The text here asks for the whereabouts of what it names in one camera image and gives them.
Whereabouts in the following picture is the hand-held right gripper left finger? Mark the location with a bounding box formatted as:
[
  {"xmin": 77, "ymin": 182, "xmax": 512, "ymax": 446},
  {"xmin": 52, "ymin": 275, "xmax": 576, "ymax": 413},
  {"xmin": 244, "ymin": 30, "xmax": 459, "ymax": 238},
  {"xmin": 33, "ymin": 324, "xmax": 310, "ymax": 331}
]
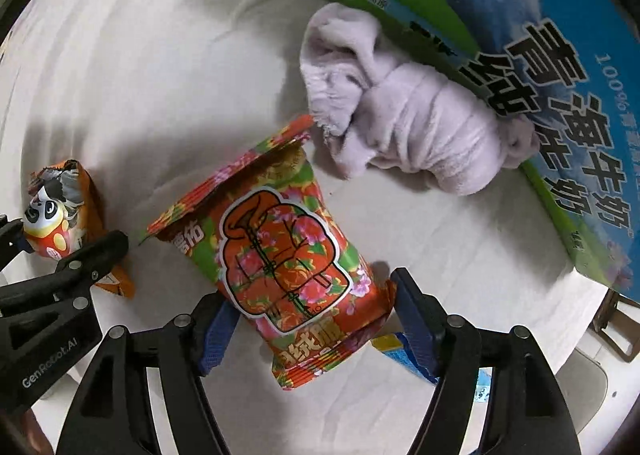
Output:
[{"xmin": 56, "ymin": 292, "xmax": 242, "ymax": 455}]

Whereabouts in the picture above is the brown chair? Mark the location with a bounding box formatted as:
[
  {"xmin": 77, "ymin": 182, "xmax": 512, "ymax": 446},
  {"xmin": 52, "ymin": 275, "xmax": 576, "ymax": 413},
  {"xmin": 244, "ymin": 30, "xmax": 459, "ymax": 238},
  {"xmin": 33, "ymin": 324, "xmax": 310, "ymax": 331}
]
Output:
[{"xmin": 591, "ymin": 287, "xmax": 640, "ymax": 364}]

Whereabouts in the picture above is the blue green milk carton box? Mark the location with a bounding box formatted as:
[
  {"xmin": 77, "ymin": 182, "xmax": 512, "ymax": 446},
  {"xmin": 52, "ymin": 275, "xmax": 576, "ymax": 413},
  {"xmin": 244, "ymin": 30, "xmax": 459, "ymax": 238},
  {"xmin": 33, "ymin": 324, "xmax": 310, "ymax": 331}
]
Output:
[{"xmin": 271, "ymin": 0, "xmax": 640, "ymax": 305}]

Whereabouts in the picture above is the lilac fleece towel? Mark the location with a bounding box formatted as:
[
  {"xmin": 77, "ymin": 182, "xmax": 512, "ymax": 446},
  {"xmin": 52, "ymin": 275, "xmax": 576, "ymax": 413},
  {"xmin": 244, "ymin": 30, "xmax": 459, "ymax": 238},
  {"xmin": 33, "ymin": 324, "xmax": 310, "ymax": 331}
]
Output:
[{"xmin": 299, "ymin": 2, "xmax": 542, "ymax": 197}]

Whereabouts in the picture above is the orange panda snack packet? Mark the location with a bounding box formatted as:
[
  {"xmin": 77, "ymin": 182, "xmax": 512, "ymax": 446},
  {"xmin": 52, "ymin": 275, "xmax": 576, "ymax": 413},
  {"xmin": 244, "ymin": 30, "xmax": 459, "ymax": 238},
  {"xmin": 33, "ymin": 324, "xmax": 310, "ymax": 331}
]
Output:
[{"xmin": 22, "ymin": 159, "xmax": 136, "ymax": 300}]

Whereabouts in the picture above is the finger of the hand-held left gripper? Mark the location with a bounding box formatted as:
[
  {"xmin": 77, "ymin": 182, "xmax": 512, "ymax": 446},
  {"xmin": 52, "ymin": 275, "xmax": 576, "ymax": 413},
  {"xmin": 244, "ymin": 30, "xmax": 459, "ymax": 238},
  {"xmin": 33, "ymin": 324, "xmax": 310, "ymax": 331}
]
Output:
[
  {"xmin": 0, "ymin": 230, "xmax": 130, "ymax": 321},
  {"xmin": 0, "ymin": 215, "xmax": 27, "ymax": 272}
]

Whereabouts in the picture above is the blue yellow packet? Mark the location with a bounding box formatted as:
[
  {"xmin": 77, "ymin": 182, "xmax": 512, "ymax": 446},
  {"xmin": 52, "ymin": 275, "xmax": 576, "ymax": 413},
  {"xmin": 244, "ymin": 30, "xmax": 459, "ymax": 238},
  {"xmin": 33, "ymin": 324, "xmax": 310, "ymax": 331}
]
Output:
[{"xmin": 371, "ymin": 332, "xmax": 492, "ymax": 404}]

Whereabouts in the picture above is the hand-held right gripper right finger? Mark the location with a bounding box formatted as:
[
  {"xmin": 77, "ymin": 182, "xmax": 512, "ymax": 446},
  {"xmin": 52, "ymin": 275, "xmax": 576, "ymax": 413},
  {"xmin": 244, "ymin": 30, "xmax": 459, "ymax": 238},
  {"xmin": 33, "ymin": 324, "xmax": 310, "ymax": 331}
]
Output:
[{"xmin": 389, "ymin": 267, "xmax": 584, "ymax": 455}]

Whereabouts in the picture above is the red floral snack packet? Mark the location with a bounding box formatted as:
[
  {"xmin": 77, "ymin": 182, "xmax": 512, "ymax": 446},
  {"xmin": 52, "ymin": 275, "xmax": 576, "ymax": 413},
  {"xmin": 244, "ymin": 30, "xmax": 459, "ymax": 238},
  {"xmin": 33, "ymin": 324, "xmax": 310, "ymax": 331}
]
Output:
[{"xmin": 146, "ymin": 114, "xmax": 397, "ymax": 391}]

